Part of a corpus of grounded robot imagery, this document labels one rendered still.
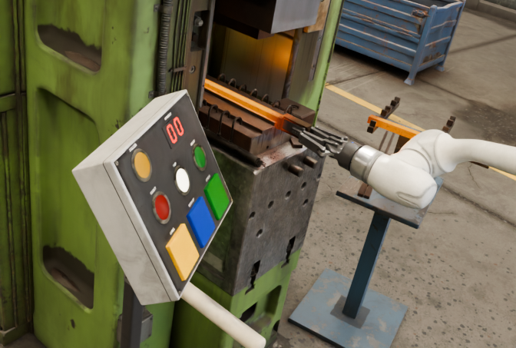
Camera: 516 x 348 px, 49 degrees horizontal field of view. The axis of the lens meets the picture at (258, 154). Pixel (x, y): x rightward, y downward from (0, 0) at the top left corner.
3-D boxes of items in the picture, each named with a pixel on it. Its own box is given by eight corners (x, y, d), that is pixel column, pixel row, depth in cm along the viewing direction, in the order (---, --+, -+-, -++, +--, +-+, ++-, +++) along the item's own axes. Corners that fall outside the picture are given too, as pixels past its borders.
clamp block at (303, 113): (312, 129, 177) (316, 111, 174) (296, 136, 171) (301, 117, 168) (282, 114, 183) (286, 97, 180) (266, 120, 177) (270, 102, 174)
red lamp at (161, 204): (176, 217, 100) (178, 197, 98) (157, 227, 97) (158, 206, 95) (164, 208, 102) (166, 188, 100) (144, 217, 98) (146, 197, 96)
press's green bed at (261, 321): (278, 339, 220) (302, 246, 197) (213, 397, 193) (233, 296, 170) (180, 266, 247) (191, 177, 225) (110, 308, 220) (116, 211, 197)
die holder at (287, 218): (303, 246, 197) (332, 134, 176) (233, 297, 170) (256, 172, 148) (191, 177, 225) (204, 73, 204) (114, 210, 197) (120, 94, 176)
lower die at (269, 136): (290, 139, 168) (296, 114, 164) (248, 159, 154) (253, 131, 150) (191, 89, 189) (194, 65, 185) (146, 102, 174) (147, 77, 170)
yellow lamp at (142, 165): (157, 175, 97) (159, 154, 95) (136, 184, 94) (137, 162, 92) (145, 167, 99) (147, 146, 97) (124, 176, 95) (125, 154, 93)
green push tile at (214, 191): (230, 202, 123) (218, 172, 120) (220, 220, 117) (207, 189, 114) (222, 203, 124) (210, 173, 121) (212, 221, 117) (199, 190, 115)
